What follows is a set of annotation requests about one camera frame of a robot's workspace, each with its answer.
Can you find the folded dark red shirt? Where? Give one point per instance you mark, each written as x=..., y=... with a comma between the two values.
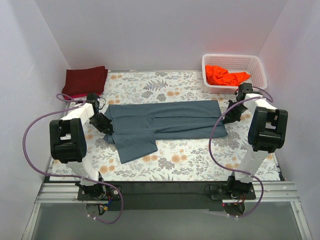
x=80, y=82

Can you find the crumpled orange t shirt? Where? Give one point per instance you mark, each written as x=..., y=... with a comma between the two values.
x=219, y=76

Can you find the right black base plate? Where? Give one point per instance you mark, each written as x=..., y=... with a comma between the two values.
x=220, y=191

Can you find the white plastic mesh basket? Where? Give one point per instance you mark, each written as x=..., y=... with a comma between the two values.
x=234, y=63

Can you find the grey blue t shirt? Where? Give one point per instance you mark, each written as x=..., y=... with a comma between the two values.
x=137, y=127

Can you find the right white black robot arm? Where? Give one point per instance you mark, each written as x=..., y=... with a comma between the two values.
x=266, y=134

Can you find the aluminium front rail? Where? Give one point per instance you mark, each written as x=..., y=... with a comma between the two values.
x=68, y=192

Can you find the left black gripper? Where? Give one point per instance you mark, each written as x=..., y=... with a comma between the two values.
x=104, y=124

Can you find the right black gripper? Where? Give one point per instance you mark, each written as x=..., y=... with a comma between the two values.
x=231, y=113

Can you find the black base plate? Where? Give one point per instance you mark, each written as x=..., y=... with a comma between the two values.
x=99, y=192
x=220, y=191

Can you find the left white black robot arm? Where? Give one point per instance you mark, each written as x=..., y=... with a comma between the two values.
x=68, y=143

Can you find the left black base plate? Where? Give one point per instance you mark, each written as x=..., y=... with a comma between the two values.
x=99, y=192

